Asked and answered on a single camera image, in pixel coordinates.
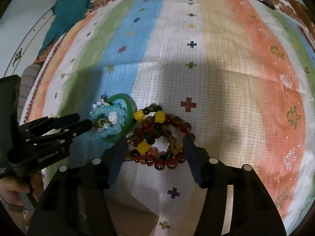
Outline light blue beaded bracelet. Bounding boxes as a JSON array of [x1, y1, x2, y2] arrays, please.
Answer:
[[89, 99, 127, 139]]

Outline green jade bangle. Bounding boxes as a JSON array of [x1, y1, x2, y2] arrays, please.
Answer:
[[101, 93, 137, 143]]

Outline dark red beaded bracelet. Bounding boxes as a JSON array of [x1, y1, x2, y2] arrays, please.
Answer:
[[132, 112, 196, 171]]

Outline yellow and black beaded bracelet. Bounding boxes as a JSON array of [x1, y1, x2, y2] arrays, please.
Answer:
[[130, 103, 173, 158]]

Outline person's left hand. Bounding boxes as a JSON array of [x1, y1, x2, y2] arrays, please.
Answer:
[[1, 172, 44, 206]]

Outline striped grey pillow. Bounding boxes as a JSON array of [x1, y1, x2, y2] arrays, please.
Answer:
[[17, 62, 43, 122]]

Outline teal cloth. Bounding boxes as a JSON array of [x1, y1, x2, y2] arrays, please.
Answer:
[[38, 0, 93, 55]]

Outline striped colourful bed sheet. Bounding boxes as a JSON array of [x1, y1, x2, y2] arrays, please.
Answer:
[[21, 0, 314, 233]]

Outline black small device on bed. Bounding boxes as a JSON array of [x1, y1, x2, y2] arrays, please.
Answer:
[[259, 0, 276, 10]]

